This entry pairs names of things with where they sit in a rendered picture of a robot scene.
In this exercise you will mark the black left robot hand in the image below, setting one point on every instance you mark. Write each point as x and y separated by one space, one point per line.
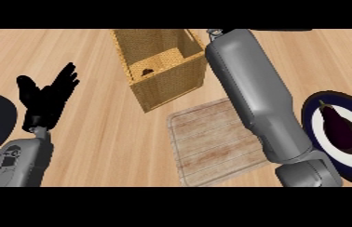
43 103

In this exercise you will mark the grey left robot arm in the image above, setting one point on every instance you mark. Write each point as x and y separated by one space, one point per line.
23 159

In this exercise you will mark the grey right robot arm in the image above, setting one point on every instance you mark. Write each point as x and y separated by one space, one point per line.
256 91

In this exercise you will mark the tan wicker basket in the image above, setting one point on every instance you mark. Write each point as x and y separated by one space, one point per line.
165 82

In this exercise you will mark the pale wooden cutting board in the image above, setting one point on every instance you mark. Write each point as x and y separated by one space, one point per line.
210 144

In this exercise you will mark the dark rounded object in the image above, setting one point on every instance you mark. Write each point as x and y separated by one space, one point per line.
5 119

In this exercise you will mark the white plate with blue rim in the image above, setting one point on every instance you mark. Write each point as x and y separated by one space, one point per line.
318 134

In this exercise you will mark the dark purple eggplant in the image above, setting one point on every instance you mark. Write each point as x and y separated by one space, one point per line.
336 125

